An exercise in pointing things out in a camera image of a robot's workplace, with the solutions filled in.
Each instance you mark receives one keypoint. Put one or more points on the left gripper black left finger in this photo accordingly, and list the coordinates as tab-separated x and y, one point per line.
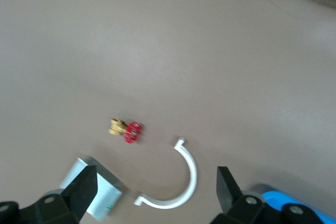
78	195

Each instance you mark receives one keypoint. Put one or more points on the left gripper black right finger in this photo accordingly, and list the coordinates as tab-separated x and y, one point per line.
229	197

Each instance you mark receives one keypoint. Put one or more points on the blue plastic tray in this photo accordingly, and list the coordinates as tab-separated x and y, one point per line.
275	197

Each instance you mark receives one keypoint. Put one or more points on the silver power supply box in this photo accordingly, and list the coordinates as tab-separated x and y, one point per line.
107	193

